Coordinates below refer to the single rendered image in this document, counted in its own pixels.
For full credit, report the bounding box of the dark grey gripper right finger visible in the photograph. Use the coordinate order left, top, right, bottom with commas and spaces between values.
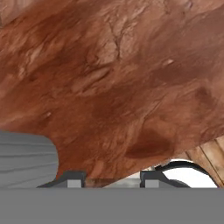
139, 171, 191, 189

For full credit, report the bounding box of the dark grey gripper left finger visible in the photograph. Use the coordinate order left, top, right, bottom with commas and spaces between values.
37, 171, 88, 189

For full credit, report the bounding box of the white round thing black rim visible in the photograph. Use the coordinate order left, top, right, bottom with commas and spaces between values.
154, 159, 219, 189

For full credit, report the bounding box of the grey ribbed rounded object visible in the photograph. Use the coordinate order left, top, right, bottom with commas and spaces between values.
0, 129, 60, 189

